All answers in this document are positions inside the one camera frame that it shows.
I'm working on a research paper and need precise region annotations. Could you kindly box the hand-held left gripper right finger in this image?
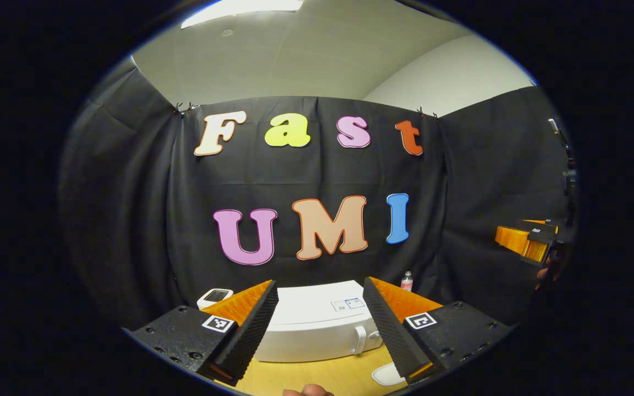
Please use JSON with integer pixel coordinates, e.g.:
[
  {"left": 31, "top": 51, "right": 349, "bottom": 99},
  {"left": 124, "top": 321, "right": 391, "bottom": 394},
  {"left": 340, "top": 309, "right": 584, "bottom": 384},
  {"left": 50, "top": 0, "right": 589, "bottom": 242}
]
[{"left": 362, "top": 276, "right": 515, "bottom": 386}]

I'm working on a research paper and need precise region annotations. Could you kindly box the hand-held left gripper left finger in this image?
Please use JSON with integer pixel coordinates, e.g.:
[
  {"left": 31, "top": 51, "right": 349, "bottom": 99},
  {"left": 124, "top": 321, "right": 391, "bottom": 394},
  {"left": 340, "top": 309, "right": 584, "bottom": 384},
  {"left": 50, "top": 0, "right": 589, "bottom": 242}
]
[{"left": 130, "top": 279, "right": 280, "bottom": 387}]

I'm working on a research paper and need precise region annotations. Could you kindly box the white microwave oven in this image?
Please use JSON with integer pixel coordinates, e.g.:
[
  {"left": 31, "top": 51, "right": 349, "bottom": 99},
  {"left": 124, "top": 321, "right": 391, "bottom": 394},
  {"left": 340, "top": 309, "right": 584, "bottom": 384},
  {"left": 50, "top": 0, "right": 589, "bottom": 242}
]
[{"left": 254, "top": 280, "right": 384, "bottom": 364}]

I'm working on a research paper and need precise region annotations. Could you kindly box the white rectangular dish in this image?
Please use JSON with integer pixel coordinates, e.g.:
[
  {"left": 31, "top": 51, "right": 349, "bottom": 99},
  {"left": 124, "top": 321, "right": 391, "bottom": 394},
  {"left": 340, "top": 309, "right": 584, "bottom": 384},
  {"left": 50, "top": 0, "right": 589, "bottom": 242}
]
[{"left": 371, "top": 362, "right": 407, "bottom": 387}]

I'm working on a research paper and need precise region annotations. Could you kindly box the white device with dark screen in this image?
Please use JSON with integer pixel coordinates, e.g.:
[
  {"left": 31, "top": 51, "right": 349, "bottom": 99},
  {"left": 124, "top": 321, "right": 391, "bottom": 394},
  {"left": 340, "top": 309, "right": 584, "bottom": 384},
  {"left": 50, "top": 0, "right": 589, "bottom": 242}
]
[{"left": 196, "top": 288, "right": 234, "bottom": 311}]

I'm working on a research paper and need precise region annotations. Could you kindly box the black stand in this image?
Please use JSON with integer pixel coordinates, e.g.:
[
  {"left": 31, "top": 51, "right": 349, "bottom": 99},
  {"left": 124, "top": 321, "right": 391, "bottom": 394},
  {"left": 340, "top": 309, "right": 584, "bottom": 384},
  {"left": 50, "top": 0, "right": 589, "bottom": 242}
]
[{"left": 547, "top": 117, "right": 577, "bottom": 221}]

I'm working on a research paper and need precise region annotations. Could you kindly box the black backdrop cloth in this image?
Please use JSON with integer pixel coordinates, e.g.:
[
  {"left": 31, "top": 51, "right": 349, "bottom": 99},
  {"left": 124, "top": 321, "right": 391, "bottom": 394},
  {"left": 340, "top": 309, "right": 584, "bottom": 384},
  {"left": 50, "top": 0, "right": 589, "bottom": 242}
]
[{"left": 58, "top": 55, "right": 576, "bottom": 331}]

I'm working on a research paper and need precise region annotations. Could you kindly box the ceiling light panel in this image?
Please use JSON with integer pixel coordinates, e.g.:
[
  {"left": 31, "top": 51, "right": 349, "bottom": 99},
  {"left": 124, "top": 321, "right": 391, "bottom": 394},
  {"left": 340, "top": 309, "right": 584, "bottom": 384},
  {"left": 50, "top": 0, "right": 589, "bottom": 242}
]
[{"left": 181, "top": 0, "right": 305, "bottom": 30}]

